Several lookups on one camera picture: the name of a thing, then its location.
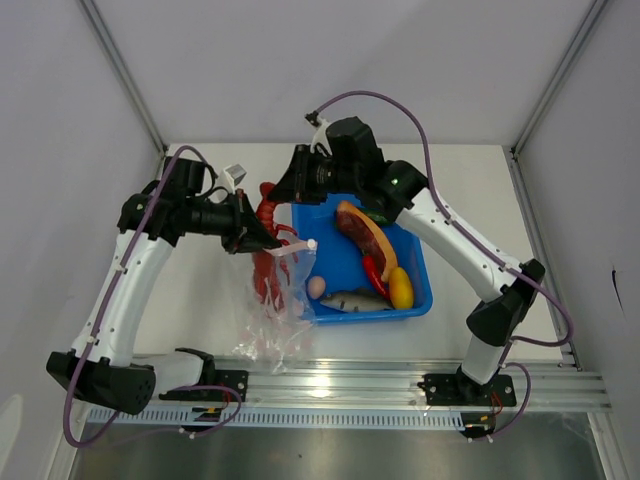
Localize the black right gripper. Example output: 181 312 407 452
267 146 360 207

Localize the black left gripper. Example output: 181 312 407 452
186 188 282 254

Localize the red lobster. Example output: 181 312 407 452
252 182 297 313

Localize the raw steak slice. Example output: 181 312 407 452
335 200 399 283

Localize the clear pink-dotted zip bag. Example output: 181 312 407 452
231 237 318 374

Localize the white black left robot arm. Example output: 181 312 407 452
46 158 280 415

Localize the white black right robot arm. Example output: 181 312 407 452
269 113 545 404

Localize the beige egg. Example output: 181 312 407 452
307 276 326 300

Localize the blue plastic bin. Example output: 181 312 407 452
290 194 435 326

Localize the green cucumber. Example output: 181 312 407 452
369 214 389 225

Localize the grey fish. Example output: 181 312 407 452
319 289 394 313

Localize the red chili pepper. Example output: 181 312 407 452
362 255 389 299

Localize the yellow mango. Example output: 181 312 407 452
388 267 414 310

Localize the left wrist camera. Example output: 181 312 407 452
218 164 247 193

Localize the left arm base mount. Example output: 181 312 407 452
159 370 249 403

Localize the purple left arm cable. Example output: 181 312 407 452
62 144 243 448

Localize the white slotted cable duct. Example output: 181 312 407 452
116 405 464 431

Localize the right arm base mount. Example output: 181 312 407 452
417 370 517 407

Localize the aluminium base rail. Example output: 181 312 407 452
215 356 612 412

